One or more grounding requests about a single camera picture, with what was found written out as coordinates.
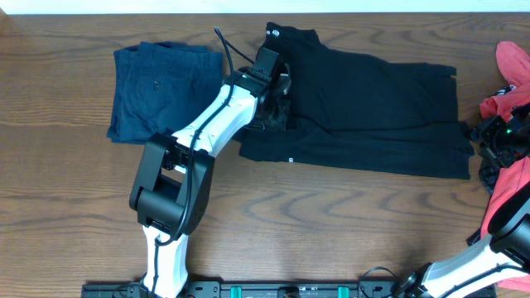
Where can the black polo shirt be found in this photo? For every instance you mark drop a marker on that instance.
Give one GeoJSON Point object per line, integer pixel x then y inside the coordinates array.
{"type": "Point", "coordinates": [360, 112]}

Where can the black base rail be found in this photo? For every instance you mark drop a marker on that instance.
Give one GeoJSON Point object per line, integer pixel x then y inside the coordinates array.
{"type": "Point", "coordinates": [215, 289]}

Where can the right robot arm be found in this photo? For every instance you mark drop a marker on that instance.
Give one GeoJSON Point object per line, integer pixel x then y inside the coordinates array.
{"type": "Point", "coordinates": [503, 252]}

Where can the dark patterned garment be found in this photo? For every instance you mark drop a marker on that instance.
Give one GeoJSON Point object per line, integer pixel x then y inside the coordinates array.
{"type": "Point", "coordinates": [489, 173]}

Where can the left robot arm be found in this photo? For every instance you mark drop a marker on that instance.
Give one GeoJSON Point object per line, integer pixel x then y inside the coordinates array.
{"type": "Point", "coordinates": [172, 185]}

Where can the folded dark blue shorts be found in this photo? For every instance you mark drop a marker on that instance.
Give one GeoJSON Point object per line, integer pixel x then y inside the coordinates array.
{"type": "Point", "coordinates": [161, 87]}

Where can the red shirt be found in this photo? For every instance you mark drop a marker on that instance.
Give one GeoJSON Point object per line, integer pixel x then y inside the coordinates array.
{"type": "Point", "coordinates": [513, 64]}

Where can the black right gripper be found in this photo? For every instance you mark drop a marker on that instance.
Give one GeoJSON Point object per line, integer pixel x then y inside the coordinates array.
{"type": "Point", "coordinates": [487, 130]}

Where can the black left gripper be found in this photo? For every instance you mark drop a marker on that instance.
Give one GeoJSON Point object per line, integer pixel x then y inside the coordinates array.
{"type": "Point", "coordinates": [273, 110]}

